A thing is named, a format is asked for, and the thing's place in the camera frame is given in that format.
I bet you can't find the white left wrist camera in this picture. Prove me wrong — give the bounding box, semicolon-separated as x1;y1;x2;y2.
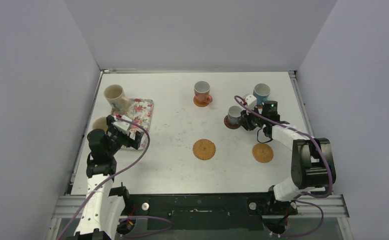
112;115;133;135

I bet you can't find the small white cup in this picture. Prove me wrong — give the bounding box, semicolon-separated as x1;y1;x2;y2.
227;105;242;125

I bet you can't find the dark walnut wooden coaster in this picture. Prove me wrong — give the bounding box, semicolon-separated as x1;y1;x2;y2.
223;115;241;130

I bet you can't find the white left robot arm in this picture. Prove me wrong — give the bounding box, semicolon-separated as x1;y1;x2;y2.
70;115;145;240

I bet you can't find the cream cup at table edge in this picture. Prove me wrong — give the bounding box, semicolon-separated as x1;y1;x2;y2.
91;117;108;132

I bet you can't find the large cream mug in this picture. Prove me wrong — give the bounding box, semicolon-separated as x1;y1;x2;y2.
103;84;132;113

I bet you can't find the floral rectangular tray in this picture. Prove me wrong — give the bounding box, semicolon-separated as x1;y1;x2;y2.
111;98;154;151

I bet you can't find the pink mug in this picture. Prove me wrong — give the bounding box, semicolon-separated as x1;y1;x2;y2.
193;81;213;103

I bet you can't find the light wooden coaster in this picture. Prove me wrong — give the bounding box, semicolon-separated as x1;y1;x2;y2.
193;97;210;107

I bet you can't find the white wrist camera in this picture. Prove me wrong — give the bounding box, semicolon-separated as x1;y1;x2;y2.
242;94;257;110
112;115;133;135

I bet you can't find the blue mug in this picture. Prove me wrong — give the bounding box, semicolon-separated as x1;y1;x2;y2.
253;83;271;106

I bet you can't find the woven rattan coaster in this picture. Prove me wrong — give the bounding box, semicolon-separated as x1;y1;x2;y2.
192;139;216;161
252;143;274;163

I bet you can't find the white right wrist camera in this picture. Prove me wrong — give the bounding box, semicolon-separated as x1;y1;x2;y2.
242;94;257;110

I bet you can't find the aluminium table frame rail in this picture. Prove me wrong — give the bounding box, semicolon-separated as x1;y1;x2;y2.
50;194;351;220

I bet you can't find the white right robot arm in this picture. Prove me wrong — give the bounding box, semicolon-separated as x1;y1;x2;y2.
234;96;336;214

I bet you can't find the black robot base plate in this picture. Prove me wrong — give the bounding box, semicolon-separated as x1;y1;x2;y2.
123;192;298;231

